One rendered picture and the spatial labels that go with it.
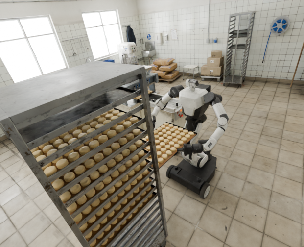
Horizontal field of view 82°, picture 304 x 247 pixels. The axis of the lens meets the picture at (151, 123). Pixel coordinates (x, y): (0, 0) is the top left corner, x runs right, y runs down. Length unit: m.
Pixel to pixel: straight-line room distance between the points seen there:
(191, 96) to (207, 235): 1.47
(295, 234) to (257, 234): 0.36
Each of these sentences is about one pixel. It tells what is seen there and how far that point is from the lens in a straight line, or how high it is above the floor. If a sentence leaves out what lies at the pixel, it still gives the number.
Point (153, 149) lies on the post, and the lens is 1.19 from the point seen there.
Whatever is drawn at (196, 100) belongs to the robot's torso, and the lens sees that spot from 1.78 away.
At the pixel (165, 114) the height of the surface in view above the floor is 0.78.
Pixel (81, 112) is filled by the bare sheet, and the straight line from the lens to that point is 0.94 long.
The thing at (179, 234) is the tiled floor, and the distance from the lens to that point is 2.26.
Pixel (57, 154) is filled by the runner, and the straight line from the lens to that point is 0.84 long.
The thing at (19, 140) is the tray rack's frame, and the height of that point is 1.73.
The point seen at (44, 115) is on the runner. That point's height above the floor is 1.77.
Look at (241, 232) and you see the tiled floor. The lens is 2.36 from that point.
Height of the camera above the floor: 2.03
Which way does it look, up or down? 31 degrees down
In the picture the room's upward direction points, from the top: 8 degrees counter-clockwise
